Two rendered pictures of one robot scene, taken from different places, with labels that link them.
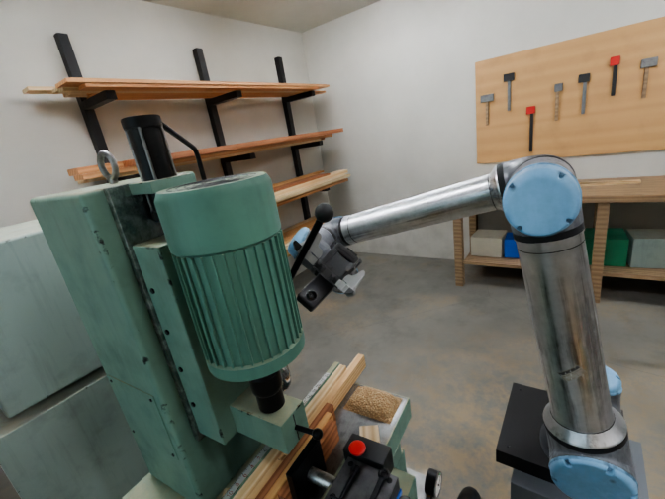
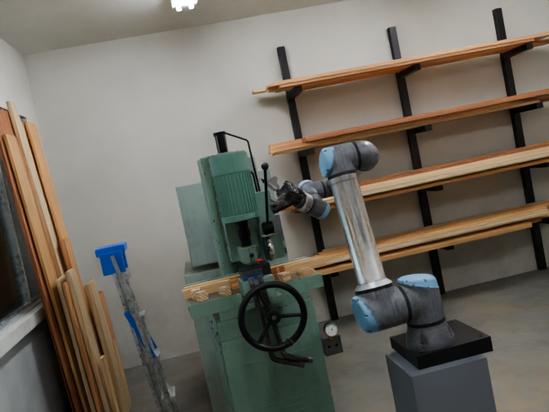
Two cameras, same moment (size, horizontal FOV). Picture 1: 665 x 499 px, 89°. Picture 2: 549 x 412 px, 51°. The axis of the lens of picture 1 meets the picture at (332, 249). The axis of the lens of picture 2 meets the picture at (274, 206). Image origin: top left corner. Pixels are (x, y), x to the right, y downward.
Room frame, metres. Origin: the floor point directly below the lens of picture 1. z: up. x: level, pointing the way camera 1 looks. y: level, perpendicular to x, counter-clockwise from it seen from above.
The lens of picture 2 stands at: (-1.24, -1.82, 1.40)
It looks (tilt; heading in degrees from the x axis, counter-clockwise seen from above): 4 degrees down; 45
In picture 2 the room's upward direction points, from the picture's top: 12 degrees counter-clockwise
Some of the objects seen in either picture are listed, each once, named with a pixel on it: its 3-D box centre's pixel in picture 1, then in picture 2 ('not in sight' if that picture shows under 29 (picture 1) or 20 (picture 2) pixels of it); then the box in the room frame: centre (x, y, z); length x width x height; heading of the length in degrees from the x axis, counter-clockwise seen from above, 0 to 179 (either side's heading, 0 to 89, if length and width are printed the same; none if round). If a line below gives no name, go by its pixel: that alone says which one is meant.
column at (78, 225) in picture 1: (168, 339); (234, 224); (0.70, 0.41, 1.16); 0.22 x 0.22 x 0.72; 56
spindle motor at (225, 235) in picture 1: (237, 273); (234, 187); (0.54, 0.16, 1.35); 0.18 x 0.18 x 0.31
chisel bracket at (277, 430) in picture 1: (270, 418); (248, 255); (0.55, 0.18, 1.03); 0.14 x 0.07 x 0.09; 56
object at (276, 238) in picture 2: not in sight; (273, 246); (0.77, 0.23, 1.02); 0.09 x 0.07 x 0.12; 146
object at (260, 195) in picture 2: not in sight; (263, 206); (0.79, 0.26, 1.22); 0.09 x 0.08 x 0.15; 56
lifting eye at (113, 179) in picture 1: (108, 166); not in sight; (0.70, 0.40, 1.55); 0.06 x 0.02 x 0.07; 56
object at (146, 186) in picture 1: (154, 169); (222, 150); (0.62, 0.28, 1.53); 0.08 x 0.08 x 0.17; 56
